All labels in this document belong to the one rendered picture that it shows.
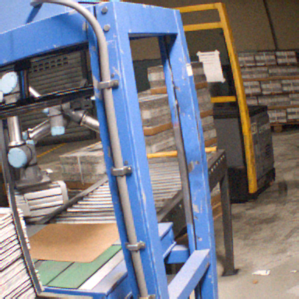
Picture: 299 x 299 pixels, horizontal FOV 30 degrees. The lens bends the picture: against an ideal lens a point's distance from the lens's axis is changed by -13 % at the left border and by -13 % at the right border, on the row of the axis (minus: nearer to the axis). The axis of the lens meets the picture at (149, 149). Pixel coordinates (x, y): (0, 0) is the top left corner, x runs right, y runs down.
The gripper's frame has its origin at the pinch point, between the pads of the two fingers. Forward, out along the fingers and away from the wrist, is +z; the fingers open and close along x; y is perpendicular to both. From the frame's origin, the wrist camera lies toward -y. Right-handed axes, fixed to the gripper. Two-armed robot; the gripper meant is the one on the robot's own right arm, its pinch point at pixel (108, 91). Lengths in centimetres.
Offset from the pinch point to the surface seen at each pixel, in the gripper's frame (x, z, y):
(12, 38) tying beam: 155, 7, -7
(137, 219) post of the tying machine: 153, 36, 44
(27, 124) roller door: -837, -363, -39
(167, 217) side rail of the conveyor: 71, 31, 55
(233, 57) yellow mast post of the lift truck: -209, 66, -35
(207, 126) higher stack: -192, 34, 22
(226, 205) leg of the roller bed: -50, 48, 69
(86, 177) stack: -82, -39, 45
